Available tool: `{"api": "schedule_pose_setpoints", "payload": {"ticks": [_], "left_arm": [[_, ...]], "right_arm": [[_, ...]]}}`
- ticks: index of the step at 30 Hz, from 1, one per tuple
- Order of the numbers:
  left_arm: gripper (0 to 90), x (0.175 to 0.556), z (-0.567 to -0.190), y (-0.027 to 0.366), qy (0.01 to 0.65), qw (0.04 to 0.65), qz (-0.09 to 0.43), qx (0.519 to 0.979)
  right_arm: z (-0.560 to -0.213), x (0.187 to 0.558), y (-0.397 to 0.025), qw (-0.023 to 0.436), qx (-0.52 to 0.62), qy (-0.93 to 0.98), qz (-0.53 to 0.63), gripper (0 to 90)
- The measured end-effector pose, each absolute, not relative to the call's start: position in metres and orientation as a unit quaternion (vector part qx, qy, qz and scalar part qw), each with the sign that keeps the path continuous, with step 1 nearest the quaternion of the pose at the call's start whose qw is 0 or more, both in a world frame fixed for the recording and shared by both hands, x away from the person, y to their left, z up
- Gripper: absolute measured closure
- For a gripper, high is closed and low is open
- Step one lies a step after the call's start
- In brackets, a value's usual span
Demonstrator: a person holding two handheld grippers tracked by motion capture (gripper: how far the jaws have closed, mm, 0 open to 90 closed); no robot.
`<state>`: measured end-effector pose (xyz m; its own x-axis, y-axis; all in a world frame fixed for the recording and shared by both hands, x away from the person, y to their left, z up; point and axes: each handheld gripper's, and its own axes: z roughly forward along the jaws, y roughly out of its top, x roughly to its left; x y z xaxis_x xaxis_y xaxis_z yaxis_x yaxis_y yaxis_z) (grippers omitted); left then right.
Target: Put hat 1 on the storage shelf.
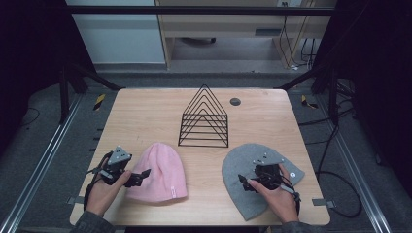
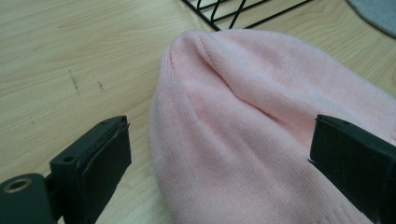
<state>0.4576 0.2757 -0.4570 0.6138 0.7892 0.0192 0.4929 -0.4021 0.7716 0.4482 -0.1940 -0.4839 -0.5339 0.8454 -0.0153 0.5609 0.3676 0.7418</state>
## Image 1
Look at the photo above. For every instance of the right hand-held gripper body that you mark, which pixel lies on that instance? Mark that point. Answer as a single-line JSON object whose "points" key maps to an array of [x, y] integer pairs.
{"points": [[267, 174]]}

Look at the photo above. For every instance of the gray knitted beanie hat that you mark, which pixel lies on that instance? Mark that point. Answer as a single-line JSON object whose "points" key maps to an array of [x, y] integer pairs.
{"points": [[239, 168]]}

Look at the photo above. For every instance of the pink knitted beanie hat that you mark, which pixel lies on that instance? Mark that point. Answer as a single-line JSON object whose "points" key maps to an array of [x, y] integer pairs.
{"points": [[162, 174]]}

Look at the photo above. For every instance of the person's right hand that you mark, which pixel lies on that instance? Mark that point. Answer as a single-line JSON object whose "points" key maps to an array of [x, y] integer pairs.
{"points": [[280, 200]]}

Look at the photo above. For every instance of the person's left hand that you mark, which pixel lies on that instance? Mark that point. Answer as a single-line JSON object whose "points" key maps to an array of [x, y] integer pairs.
{"points": [[102, 197]]}

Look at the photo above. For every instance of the gray round table grommet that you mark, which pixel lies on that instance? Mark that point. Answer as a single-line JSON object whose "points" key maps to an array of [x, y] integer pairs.
{"points": [[235, 102]]}

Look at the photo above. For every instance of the white cabinet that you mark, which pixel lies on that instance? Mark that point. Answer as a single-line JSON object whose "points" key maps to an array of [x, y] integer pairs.
{"points": [[120, 35]]}

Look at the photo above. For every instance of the black curtain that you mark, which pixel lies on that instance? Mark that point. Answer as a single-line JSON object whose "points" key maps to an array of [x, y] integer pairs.
{"points": [[29, 64], [379, 81]]}

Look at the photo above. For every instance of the gray metal table bracket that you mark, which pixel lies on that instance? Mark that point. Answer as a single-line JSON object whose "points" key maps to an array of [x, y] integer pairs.
{"points": [[324, 203], [75, 200]]}

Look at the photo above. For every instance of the aluminium frame rail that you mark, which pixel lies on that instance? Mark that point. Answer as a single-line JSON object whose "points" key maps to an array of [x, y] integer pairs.
{"points": [[353, 161], [42, 161]]}

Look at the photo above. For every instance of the black metal frame strut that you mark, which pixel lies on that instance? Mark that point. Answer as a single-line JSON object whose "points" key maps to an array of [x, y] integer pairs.
{"points": [[333, 97], [64, 93]]}

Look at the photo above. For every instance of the black horizontal frame bar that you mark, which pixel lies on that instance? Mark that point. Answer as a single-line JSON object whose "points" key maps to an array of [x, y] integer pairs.
{"points": [[194, 10]]}

